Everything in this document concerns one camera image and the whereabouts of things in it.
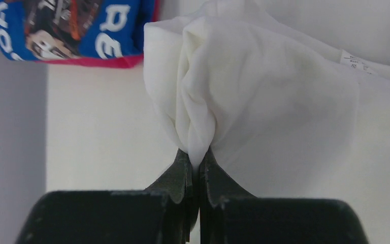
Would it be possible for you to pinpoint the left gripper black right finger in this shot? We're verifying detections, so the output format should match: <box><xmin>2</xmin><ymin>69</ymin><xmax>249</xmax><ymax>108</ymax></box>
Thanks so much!
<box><xmin>199</xmin><ymin>150</ymin><xmax>368</xmax><ymax>243</ymax></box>

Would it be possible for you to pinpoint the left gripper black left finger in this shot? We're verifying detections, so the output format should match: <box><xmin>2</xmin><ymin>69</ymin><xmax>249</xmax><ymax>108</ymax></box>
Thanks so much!
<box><xmin>16</xmin><ymin>150</ymin><xmax>198</xmax><ymax>243</ymax></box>

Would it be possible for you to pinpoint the white printed t shirt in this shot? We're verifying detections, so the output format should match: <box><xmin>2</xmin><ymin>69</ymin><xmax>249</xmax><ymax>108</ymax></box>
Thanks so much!
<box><xmin>144</xmin><ymin>1</ymin><xmax>390</xmax><ymax>243</ymax></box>

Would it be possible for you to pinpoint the blue folded graphic t shirt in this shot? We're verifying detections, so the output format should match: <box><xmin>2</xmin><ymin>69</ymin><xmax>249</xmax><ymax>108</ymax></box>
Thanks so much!
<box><xmin>0</xmin><ymin>1</ymin><xmax>159</xmax><ymax>62</ymax></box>

